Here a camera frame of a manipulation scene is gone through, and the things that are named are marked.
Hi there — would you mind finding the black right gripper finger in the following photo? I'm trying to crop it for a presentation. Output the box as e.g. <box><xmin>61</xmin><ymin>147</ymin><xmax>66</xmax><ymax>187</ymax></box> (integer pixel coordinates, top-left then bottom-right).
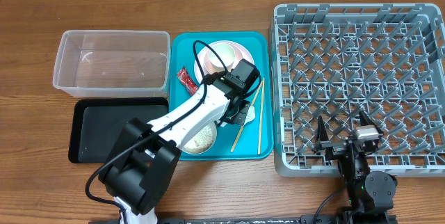
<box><xmin>316</xmin><ymin>115</ymin><xmax>329</xmax><ymax>143</ymax></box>
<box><xmin>359</xmin><ymin>111</ymin><xmax>377</xmax><ymax>128</ymax></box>

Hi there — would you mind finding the white bowl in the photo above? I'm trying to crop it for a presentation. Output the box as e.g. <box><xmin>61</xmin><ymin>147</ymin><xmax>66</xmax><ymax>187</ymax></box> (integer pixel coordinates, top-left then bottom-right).
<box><xmin>181</xmin><ymin>123</ymin><xmax>218</xmax><ymax>156</ymax></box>

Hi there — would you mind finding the red candy wrapper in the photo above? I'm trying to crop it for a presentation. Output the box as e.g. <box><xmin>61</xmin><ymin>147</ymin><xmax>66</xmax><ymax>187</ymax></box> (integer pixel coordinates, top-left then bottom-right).
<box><xmin>177</xmin><ymin>67</ymin><xmax>199</xmax><ymax>95</ymax></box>

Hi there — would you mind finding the white napkin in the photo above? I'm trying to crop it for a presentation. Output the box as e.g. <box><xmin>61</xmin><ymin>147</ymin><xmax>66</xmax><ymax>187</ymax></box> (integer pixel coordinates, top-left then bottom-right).
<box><xmin>244</xmin><ymin>105</ymin><xmax>256</xmax><ymax>125</ymax></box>

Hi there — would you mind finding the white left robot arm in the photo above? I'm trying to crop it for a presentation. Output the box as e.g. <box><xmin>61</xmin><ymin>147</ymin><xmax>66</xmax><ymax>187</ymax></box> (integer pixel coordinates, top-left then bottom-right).
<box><xmin>96</xmin><ymin>60</ymin><xmax>261</xmax><ymax>223</ymax></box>

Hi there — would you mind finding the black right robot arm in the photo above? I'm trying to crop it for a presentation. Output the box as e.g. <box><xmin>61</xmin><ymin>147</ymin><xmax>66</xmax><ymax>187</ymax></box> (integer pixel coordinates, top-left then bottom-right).
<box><xmin>312</xmin><ymin>111</ymin><xmax>398</xmax><ymax>223</ymax></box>

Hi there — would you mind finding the grey dishwasher rack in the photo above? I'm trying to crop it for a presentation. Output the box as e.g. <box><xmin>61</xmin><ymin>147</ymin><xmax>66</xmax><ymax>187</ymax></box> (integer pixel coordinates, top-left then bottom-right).
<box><xmin>269</xmin><ymin>3</ymin><xmax>444</xmax><ymax>177</ymax></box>

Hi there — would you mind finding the teal serving tray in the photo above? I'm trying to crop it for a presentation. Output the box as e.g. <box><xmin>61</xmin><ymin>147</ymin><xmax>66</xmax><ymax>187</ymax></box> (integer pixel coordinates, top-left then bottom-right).
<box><xmin>169</xmin><ymin>31</ymin><xmax>274</xmax><ymax>161</ymax></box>

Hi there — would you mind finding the wooden chopstick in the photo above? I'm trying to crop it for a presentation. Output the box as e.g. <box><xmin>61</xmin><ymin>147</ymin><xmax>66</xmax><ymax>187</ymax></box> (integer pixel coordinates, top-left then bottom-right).
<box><xmin>257</xmin><ymin>78</ymin><xmax>265</xmax><ymax>155</ymax></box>
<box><xmin>230</xmin><ymin>79</ymin><xmax>264</xmax><ymax>152</ymax></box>

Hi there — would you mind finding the cream paper cup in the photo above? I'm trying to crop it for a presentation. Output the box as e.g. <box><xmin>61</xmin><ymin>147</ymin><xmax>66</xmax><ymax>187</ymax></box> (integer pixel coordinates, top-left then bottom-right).
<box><xmin>206</xmin><ymin>42</ymin><xmax>235</xmax><ymax>73</ymax></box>

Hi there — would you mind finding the pink bowl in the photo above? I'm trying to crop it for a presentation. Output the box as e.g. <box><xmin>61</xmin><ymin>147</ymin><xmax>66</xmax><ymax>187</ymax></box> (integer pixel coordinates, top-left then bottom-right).
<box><xmin>204</xmin><ymin>42</ymin><xmax>243</xmax><ymax>74</ymax></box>

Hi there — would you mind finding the pink plate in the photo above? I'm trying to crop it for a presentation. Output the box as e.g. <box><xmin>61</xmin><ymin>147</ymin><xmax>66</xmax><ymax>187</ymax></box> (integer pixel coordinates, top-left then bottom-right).
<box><xmin>198</xmin><ymin>40</ymin><xmax>254</xmax><ymax>75</ymax></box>

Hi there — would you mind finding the black plastic tray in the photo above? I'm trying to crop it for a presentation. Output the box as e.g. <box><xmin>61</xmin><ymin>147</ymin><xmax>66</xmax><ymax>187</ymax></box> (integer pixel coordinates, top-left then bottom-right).
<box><xmin>68</xmin><ymin>97</ymin><xmax>169</xmax><ymax>163</ymax></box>

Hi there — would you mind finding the clear plastic bin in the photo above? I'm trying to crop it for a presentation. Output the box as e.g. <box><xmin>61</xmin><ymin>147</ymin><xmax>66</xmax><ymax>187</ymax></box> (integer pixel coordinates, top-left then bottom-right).
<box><xmin>52</xmin><ymin>30</ymin><xmax>171</xmax><ymax>97</ymax></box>

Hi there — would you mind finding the black mounting rail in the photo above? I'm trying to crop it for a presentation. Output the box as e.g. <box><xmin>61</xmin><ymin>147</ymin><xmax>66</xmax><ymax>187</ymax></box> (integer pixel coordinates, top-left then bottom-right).
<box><xmin>89</xmin><ymin>215</ymin><xmax>398</xmax><ymax>224</ymax></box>

